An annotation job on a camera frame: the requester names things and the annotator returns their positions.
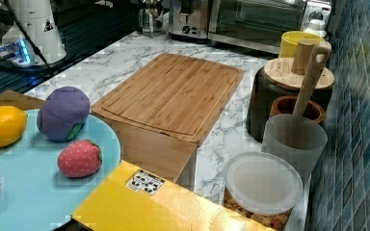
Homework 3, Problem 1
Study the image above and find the black canister with wooden lid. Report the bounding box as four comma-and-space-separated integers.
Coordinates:
246, 38, 334, 142

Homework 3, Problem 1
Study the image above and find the silver toaster oven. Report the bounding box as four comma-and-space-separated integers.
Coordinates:
208, 0, 334, 54

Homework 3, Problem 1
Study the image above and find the bamboo cutting board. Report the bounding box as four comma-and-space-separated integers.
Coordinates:
92, 53, 243, 145

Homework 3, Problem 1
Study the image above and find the light blue plate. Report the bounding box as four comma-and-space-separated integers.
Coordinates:
0, 110, 120, 231

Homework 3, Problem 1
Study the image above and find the yellow box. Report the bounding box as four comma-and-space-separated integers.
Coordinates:
71, 162, 274, 231

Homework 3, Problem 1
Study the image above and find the yellow plush lemon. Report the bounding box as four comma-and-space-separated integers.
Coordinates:
0, 106, 28, 147

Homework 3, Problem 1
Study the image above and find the brown wooden cup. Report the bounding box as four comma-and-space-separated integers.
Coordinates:
270, 95, 326, 125

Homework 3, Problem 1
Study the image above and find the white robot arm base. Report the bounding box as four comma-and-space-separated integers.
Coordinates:
0, 0, 66, 67

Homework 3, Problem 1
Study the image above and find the glass jar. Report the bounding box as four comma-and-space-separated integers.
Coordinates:
138, 0, 164, 37

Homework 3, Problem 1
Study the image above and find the frosted plastic cup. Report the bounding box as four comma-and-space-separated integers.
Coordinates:
262, 114, 328, 185

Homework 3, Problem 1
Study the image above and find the black cable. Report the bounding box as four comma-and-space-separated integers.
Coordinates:
3, 0, 53, 73

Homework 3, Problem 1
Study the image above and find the silver toaster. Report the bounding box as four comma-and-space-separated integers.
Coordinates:
169, 0, 211, 39

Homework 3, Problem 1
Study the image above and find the purple plush fruit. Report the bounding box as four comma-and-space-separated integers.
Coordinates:
37, 87, 91, 141

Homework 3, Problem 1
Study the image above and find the white bottle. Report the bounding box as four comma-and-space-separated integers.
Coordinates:
304, 19, 327, 38

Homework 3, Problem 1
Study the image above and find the yellow cup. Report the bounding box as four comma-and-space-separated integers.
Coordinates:
278, 31, 323, 58

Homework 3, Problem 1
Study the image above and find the clear jar with white lid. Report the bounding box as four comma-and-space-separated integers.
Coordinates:
223, 152, 303, 231

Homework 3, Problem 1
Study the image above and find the wooden spoon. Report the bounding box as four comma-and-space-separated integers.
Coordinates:
293, 41, 331, 116

